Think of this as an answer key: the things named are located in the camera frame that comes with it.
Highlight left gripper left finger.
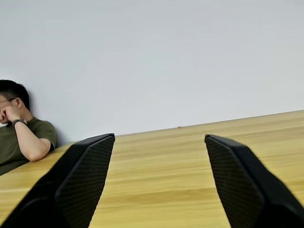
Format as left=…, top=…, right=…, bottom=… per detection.
left=0, top=133, right=116, bottom=228

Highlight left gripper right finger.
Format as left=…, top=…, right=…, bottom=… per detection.
left=204, top=134, right=304, bottom=228

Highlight person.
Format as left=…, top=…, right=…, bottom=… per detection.
left=0, top=79, right=57, bottom=176

